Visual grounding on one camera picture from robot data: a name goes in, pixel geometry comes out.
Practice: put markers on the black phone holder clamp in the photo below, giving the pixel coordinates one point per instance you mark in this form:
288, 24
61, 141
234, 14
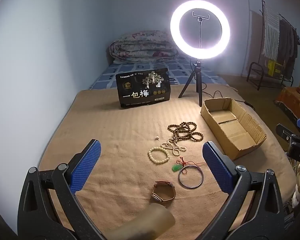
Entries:
199, 17

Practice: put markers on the black tripod stand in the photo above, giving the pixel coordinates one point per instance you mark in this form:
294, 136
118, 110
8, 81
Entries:
198, 80

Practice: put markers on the yellow box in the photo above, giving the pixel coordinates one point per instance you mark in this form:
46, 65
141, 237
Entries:
274, 68

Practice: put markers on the black clothes drying rack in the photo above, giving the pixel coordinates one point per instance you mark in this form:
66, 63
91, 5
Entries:
261, 30

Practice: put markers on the tan blanket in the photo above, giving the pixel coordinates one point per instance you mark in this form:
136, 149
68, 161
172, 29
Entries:
115, 130

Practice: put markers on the blue checkered bed sheet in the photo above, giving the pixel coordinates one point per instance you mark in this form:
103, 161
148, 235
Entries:
180, 72

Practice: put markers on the orange cardboard box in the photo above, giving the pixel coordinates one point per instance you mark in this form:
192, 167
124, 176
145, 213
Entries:
292, 100

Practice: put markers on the striped towel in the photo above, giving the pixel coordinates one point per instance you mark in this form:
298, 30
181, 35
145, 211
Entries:
271, 32

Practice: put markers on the dark hanging clothes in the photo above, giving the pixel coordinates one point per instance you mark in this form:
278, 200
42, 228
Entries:
288, 47

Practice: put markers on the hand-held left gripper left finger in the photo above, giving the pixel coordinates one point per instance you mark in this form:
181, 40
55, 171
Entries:
86, 165

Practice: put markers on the black snack bag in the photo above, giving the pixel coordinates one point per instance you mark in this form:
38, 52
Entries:
142, 90

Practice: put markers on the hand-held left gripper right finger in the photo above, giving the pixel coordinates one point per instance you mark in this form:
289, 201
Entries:
218, 167

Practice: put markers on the folded floral quilt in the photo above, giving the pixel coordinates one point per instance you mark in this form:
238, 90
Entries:
142, 47

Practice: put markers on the beige curved object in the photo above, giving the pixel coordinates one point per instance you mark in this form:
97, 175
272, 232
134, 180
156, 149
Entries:
147, 222

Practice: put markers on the silver bangle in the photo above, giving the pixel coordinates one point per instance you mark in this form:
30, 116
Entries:
181, 181

